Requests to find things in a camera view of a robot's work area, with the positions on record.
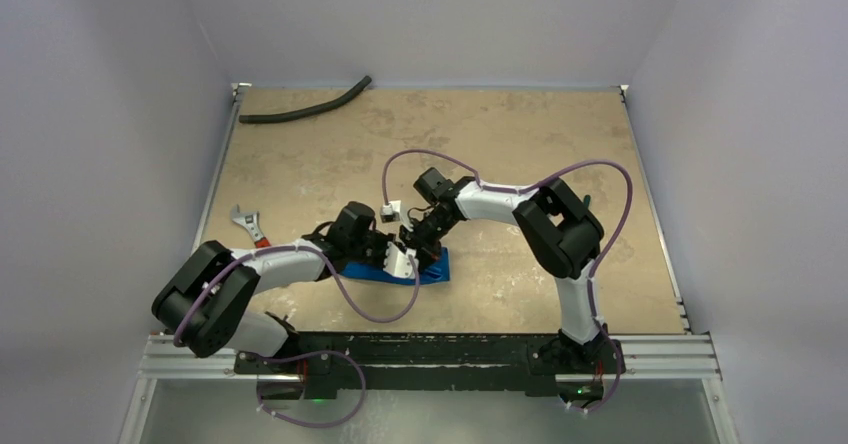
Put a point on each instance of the blue cloth napkin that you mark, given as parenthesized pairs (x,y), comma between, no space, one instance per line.
(438,272)

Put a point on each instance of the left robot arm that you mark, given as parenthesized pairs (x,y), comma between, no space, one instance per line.
(205,304)

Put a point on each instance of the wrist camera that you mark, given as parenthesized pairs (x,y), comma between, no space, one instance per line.
(392,212)
(400,263)

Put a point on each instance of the aluminium frame rail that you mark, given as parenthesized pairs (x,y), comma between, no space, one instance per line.
(688,357)

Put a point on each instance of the red handled wrench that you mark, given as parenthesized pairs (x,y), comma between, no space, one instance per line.
(249,221)

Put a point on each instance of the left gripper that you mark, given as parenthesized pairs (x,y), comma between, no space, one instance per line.
(383,239)

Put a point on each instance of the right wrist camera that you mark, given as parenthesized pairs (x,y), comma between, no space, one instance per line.
(392,212)

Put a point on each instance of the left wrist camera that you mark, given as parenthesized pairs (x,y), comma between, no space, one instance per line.
(400,263)

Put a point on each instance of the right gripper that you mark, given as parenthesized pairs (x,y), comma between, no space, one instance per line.
(416,237)

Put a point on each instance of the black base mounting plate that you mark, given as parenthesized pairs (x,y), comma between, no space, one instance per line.
(345,374)

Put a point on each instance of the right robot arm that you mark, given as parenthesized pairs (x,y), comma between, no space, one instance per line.
(560,230)

